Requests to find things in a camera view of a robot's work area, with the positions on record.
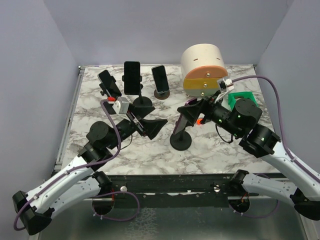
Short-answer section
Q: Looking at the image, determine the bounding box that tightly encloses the purple cable base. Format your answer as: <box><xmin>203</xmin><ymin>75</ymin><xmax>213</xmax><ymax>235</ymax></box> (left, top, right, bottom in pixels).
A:
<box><xmin>86</xmin><ymin>191</ymin><xmax>141</xmax><ymax>222</ymax></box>
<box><xmin>232</xmin><ymin>199</ymin><xmax>280</xmax><ymax>220</ymax></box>

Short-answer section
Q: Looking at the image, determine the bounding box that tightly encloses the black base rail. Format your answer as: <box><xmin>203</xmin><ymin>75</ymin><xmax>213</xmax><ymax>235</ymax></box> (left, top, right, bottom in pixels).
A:
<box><xmin>81</xmin><ymin>174</ymin><xmax>258</xmax><ymax>209</ymax></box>

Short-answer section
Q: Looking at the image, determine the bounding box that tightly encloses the black smartphone on wooden stand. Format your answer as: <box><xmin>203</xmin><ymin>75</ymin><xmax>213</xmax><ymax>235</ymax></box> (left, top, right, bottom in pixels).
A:
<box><xmin>151</xmin><ymin>65</ymin><xmax>169</xmax><ymax>93</ymax></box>

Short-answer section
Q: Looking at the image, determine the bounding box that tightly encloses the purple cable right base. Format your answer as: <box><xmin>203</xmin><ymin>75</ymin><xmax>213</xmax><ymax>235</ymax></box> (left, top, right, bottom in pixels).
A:
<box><xmin>232</xmin><ymin>199</ymin><xmax>280</xmax><ymax>220</ymax></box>

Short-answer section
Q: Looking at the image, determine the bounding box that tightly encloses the green plastic bin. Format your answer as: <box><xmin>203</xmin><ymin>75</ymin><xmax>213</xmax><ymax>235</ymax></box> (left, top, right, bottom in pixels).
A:
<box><xmin>228</xmin><ymin>91</ymin><xmax>258</xmax><ymax>110</ymax></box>

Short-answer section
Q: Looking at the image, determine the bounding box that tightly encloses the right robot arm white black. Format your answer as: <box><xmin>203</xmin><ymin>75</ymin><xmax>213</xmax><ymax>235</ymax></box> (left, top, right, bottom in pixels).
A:
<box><xmin>177</xmin><ymin>98</ymin><xmax>320</xmax><ymax>221</ymax></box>

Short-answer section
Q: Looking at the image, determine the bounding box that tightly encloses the black phone stand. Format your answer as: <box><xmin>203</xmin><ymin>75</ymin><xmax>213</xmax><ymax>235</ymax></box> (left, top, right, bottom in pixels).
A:
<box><xmin>169</xmin><ymin>130</ymin><xmax>192</xmax><ymax>151</ymax></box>
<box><xmin>103</xmin><ymin>95</ymin><xmax>117</xmax><ymax>115</ymax></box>
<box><xmin>132</xmin><ymin>75</ymin><xmax>153</xmax><ymax>107</ymax></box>

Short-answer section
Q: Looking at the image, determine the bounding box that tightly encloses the purple smartphone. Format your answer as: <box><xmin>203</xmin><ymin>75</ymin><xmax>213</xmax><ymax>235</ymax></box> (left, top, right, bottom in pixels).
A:
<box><xmin>172</xmin><ymin>98</ymin><xmax>198</xmax><ymax>135</ymax></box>

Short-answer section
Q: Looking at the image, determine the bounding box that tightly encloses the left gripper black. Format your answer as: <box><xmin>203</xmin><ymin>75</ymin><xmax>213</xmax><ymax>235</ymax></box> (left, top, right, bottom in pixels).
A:
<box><xmin>107</xmin><ymin>103</ymin><xmax>168</xmax><ymax>151</ymax></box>

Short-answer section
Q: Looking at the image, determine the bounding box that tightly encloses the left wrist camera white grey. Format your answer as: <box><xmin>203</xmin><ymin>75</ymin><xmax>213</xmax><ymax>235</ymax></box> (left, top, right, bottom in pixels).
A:
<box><xmin>112</xmin><ymin>97</ymin><xmax>130</xmax><ymax>115</ymax></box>

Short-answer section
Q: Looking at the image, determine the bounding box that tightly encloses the black smartphone far left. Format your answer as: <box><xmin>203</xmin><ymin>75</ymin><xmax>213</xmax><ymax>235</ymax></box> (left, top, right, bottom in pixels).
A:
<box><xmin>97</xmin><ymin>70</ymin><xmax>122</xmax><ymax>98</ymax></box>

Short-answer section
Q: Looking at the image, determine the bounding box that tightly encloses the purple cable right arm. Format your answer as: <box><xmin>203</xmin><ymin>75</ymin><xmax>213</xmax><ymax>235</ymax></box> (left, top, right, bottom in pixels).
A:
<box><xmin>231</xmin><ymin>75</ymin><xmax>320</xmax><ymax>183</ymax></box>

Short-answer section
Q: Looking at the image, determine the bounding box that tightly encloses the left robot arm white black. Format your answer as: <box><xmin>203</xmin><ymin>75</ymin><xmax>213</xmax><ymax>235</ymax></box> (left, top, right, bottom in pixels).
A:
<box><xmin>12</xmin><ymin>100</ymin><xmax>168</xmax><ymax>236</ymax></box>

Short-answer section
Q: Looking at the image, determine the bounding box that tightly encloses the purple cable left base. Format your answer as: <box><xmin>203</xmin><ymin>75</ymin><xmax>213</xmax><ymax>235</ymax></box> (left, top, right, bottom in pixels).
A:
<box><xmin>86</xmin><ymin>191</ymin><xmax>141</xmax><ymax>222</ymax></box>

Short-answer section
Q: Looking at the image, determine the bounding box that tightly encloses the cream drawer cabinet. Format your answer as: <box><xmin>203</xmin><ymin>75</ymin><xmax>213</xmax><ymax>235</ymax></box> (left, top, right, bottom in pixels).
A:
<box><xmin>180</xmin><ymin>43</ymin><xmax>228</xmax><ymax>98</ymax></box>

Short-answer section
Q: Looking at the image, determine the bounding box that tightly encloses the tall black smartphone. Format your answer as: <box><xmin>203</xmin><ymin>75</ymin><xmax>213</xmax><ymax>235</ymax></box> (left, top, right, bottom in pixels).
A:
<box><xmin>123</xmin><ymin>61</ymin><xmax>141</xmax><ymax>95</ymax></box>

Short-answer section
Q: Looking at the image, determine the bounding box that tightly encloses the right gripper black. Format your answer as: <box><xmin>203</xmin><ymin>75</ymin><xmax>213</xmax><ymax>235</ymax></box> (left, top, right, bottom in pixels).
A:
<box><xmin>177</xmin><ymin>89</ymin><xmax>243</xmax><ymax>138</ymax></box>

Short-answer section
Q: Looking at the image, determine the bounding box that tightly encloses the orange highlighter marker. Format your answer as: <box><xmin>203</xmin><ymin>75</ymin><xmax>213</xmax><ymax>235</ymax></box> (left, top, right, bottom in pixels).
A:
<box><xmin>196</xmin><ymin>118</ymin><xmax>203</xmax><ymax>125</ymax></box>

